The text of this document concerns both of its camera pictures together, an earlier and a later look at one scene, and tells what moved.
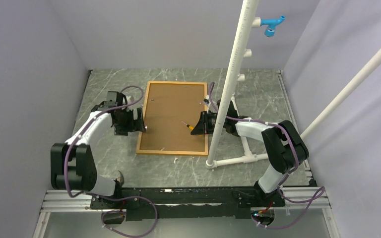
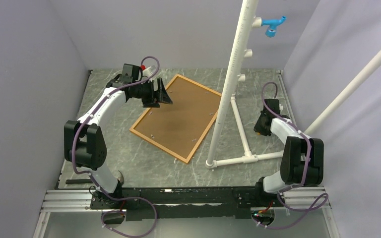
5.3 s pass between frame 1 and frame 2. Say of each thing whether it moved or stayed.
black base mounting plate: stayed
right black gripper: moved
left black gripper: moved
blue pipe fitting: stayed
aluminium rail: stayed
